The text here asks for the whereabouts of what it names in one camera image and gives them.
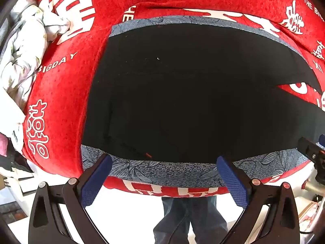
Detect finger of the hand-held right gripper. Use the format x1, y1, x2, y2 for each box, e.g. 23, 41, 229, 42
297, 137, 325, 169

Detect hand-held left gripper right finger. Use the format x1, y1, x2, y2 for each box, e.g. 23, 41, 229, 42
216, 156, 300, 244

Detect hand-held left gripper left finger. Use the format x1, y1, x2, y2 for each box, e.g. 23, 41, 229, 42
28, 154, 113, 244

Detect black pants with grey trim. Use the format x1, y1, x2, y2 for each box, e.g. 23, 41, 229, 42
81, 15, 325, 188

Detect person's legs in jeans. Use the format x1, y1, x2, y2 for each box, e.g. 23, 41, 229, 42
153, 196, 229, 244

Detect white box with red print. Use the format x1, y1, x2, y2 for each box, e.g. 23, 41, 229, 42
298, 200, 323, 233

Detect pink cloth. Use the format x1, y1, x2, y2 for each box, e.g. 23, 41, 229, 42
0, 134, 11, 156

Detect white floral quilt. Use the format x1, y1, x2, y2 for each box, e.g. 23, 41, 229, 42
0, 0, 74, 154

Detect red printed blanket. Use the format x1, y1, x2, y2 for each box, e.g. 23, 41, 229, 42
22, 0, 325, 199

